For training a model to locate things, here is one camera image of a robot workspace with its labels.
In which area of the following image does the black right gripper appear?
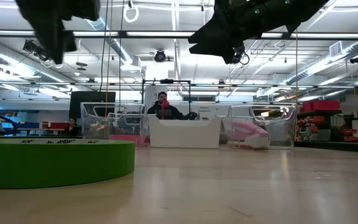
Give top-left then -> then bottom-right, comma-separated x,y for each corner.
188,0 -> 329,65

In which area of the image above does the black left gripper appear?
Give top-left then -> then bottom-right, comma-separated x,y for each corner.
14,0 -> 101,65

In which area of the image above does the pink stapler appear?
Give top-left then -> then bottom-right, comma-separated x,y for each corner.
227,120 -> 272,149

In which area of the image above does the green tape roll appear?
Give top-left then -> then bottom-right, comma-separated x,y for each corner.
0,138 -> 136,190

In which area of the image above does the black monitor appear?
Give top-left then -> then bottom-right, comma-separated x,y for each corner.
69,91 -> 117,119

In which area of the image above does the person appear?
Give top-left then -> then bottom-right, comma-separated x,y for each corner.
63,117 -> 80,137
147,91 -> 198,121

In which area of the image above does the white plastic bin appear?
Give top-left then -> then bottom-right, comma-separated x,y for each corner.
147,115 -> 223,149

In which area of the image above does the clear plastic bin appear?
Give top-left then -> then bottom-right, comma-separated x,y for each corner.
80,101 -> 150,147
221,103 -> 298,151

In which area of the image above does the red crate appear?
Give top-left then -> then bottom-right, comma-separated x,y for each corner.
301,100 -> 341,113

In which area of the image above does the black shelving rack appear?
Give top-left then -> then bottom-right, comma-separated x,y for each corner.
294,108 -> 358,144

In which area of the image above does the black overhead camera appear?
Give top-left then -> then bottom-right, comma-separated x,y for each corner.
232,46 -> 250,65
22,39 -> 52,62

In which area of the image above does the black hanging cable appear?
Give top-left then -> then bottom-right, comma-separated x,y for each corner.
99,0 -> 110,93
118,0 -> 126,91

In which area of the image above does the silver ventilation duct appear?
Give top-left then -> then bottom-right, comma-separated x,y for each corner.
85,17 -> 142,72

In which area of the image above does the thin black frame bar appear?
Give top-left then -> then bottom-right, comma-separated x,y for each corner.
0,82 -> 358,88

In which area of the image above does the black overhead frame beam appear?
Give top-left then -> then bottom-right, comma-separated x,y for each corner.
0,29 -> 358,40

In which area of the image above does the black ceiling dome camera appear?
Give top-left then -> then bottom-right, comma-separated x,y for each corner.
154,49 -> 167,63

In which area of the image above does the white hanging ring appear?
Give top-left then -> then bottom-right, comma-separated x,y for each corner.
123,6 -> 139,23

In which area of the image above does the black metal frame stand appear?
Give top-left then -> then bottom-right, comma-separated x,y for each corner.
140,78 -> 192,121

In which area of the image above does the black table frame rail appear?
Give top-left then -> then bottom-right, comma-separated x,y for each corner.
293,140 -> 358,154

